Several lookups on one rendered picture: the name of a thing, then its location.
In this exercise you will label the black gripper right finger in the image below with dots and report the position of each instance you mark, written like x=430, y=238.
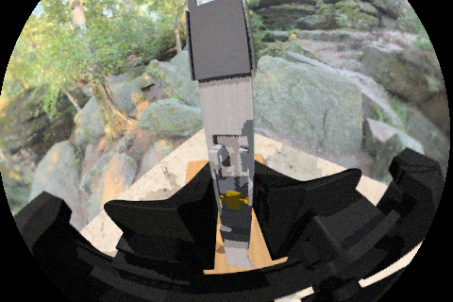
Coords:
x=281, y=202

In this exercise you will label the light wooden board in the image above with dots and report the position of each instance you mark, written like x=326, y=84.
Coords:
x=258, y=252

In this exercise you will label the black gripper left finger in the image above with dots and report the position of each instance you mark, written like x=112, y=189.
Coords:
x=190, y=214

